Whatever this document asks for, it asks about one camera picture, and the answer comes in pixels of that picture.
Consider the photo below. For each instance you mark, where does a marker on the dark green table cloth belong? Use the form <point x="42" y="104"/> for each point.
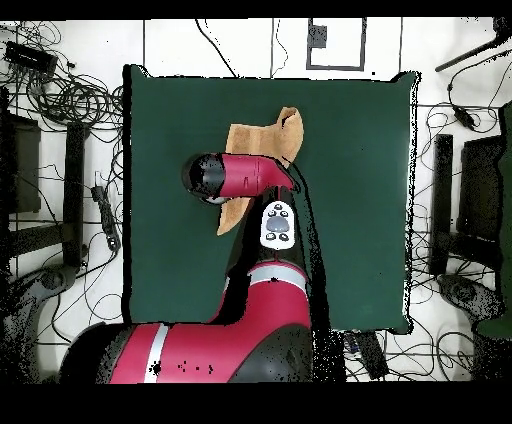
<point x="180" y="260"/>

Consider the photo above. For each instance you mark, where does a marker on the tan terry towel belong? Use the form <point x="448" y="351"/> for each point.
<point x="264" y="138"/>

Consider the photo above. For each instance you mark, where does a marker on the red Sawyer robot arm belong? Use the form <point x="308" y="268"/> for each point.
<point x="260" y="320"/>

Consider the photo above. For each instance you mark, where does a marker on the black metal frame stand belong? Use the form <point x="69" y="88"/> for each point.
<point x="444" y="192"/>
<point x="74" y="192"/>

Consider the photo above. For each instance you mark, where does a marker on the black rod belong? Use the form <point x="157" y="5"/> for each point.
<point x="468" y="54"/>

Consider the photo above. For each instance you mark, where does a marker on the black power adapter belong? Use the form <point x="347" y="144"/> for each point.
<point x="464" y="117"/>

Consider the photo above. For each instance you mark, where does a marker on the black chair base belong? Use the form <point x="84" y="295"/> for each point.
<point x="52" y="280"/>
<point x="468" y="296"/>

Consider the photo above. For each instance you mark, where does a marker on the black power strip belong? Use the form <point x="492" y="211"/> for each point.
<point x="372" y="356"/>
<point x="106" y="216"/>

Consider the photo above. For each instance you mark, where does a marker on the black box device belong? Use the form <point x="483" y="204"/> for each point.
<point x="30" y="60"/>

